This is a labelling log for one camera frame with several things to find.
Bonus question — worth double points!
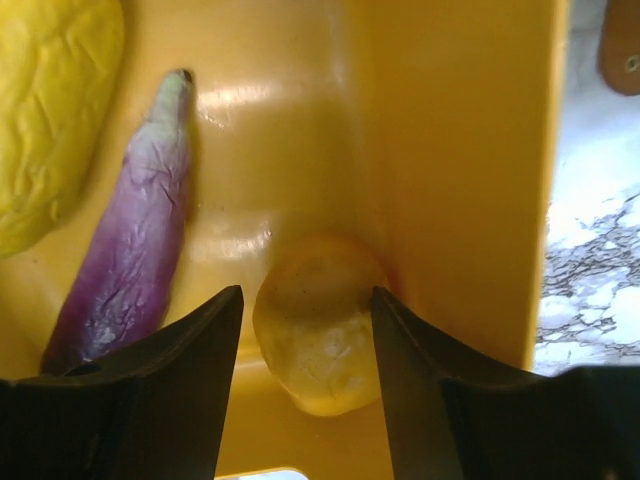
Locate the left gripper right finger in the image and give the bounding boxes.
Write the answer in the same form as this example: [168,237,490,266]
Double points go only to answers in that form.
[370,287,639,479]

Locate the purple eggplant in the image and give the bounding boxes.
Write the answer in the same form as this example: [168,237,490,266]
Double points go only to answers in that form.
[40,69,193,375]

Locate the small yellow potato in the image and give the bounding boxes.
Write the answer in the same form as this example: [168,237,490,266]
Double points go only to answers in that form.
[252,234,389,417]

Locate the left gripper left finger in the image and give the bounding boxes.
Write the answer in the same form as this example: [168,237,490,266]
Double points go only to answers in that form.
[1,285,244,479]

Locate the yellow plastic bin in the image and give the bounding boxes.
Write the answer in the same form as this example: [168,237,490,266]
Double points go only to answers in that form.
[1,1,567,479]

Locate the yellow lemon squash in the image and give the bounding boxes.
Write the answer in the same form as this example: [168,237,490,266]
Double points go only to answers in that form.
[1,1,125,257]

